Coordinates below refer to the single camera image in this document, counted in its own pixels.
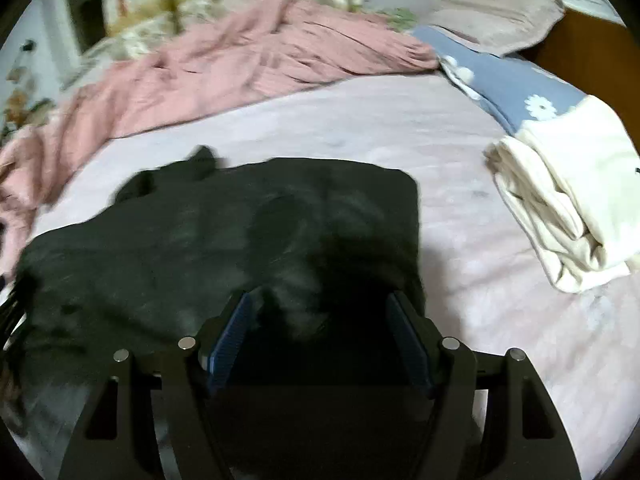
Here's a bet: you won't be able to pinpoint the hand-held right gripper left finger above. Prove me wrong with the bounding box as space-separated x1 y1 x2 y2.
59 291 258 480

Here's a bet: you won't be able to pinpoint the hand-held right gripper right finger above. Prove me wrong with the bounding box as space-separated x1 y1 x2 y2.
385 290 581 480

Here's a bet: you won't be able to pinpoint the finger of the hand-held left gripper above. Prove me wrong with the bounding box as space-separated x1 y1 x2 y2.
0 272 38 346

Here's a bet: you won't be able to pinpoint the black padded jacket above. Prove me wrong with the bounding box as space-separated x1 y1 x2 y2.
0 145 436 480

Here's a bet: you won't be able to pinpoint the folded white clothes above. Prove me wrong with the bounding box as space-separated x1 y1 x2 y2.
482 95 640 295

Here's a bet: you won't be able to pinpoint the pink quilt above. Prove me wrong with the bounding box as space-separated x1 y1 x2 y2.
0 0 441 281

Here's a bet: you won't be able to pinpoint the blue flowered pillow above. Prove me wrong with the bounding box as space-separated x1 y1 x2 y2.
410 25 593 136

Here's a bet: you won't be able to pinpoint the white framed window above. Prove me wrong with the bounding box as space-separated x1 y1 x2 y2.
37 0 108 61

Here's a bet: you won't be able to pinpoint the white and wooden headboard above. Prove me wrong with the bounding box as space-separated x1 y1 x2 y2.
440 0 640 121

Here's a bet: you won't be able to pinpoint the beige pillow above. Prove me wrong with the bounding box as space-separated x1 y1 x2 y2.
425 0 566 58

